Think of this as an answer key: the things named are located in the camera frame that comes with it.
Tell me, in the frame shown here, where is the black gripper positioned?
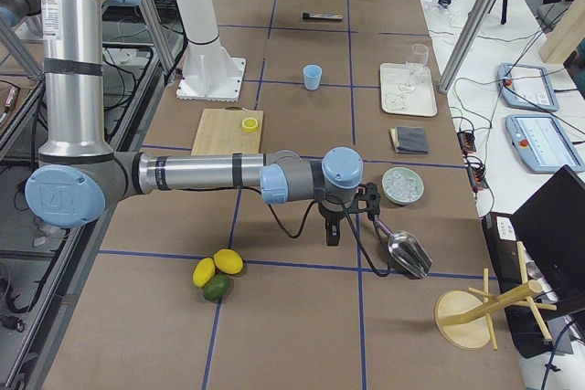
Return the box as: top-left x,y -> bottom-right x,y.
318,199 -> 352,247

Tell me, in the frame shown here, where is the yellow lemon half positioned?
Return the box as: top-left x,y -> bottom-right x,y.
240,117 -> 260,132

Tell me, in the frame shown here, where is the steel muddler black tip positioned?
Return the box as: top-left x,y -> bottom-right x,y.
302,12 -> 344,23

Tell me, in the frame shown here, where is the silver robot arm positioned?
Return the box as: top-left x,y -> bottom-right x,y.
25,0 -> 363,246

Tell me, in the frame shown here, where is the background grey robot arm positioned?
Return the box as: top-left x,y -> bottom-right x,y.
1,0 -> 41,27

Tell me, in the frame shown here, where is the yellow whole lemon right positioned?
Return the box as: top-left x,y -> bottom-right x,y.
213,248 -> 244,275

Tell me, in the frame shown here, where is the yellow whole lemon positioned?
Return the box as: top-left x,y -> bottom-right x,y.
192,258 -> 216,289
213,248 -> 244,275

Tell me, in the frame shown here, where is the yellow whole lemon left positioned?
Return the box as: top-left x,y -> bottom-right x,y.
192,258 -> 216,289

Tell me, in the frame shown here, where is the light blue plastic cup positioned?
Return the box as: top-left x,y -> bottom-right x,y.
303,64 -> 322,91

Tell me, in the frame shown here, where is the steel ice scoop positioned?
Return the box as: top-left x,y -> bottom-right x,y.
374,216 -> 432,279

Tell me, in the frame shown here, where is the green bowl with ice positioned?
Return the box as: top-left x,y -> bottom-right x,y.
381,167 -> 424,206

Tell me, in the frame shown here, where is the grey folded cloth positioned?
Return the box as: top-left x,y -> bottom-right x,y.
389,126 -> 429,154

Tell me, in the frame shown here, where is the green lime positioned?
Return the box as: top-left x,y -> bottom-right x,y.
203,274 -> 231,302

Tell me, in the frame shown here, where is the bamboo cutting board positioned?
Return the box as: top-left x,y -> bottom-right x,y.
191,109 -> 264,155

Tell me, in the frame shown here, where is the cream serving tray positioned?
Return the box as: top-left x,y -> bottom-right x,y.
379,63 -> 438,117

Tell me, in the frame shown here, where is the wooden mug tree stand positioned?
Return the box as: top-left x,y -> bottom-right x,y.
434,241 -> 557,350

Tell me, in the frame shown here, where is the clear wine glass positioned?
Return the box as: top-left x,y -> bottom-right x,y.
399,43 -> 430,92

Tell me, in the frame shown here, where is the black laptop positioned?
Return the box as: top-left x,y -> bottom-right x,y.
482,165 -> 584,336

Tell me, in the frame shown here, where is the lower teach pendant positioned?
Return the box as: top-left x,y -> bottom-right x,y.
505,115 -> 584,174

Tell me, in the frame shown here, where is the teach pendant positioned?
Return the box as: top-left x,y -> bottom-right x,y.
496,63 -> 559,112
505,115 -> 584,174

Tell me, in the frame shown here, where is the upper teach pendant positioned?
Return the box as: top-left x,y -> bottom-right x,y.
496,63 -> 559,112

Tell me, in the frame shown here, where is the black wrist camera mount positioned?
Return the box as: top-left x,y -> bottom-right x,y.
353,182 -> 380,222

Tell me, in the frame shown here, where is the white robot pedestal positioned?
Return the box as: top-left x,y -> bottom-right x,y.
176,0 -> 246,102

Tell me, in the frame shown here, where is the aluminium frame post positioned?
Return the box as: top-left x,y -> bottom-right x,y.
438,0 -> 495,94

